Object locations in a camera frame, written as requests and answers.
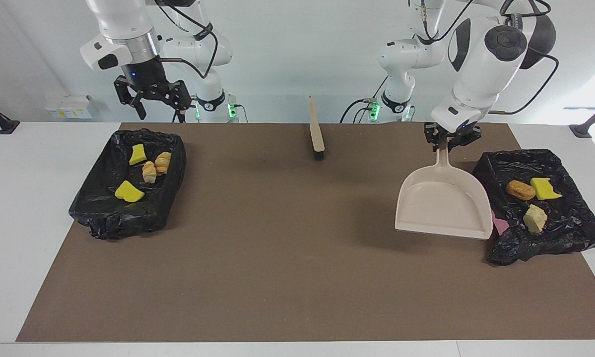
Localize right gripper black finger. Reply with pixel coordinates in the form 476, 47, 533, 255
171, 79, 194, 123
114, 77, 147, 121

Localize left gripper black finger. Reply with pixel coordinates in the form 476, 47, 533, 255
449, 126, 482, 150
424, 123, 445, 152

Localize beige plastic dustpan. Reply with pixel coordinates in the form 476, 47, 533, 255
395, 143, 494, 240

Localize brown oval bun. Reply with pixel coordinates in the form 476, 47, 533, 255
506, 179, 536, 201

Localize yellow boot-shaped sponge piece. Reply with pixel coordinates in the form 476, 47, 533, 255
530, 177, 563, 201

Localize yellow notched sponge piece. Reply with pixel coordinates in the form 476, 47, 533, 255
115, 180, 145, 203

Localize orange croissant piece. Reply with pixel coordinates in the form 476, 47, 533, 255
523, 204, 548, 235

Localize beige brush with black bristles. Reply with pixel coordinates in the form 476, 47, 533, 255
308, 96, 326, 161

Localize pink bin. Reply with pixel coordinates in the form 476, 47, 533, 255
491, 208, 510, 237

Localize black trash bag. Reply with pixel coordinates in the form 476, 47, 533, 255
68, 128, 187, 240
471, 149, 595, 267

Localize white boxes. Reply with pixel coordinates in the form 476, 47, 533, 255
45, 95, 99, 120

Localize brown table mat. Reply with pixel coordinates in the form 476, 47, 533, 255
16, 122, 595, 343

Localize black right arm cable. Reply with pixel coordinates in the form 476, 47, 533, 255
156, 0, 219, 80

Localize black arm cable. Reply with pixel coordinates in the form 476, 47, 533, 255
420, 0, 560, 116
156, 0, 219, 80

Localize black base cable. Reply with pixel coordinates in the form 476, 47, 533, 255
172, 96, 249, 123
341, 74, 390, 123

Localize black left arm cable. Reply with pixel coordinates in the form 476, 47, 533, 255
420, 0, 560, 116

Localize black camera stand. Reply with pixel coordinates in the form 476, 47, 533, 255
0, 95, 20, 135
569, 96, 595, 138

